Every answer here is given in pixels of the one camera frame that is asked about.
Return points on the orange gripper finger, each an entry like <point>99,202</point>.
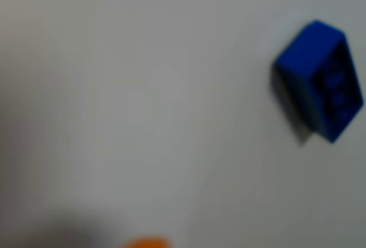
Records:
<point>147,243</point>

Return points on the blue toy brick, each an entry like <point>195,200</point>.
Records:
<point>308,56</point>

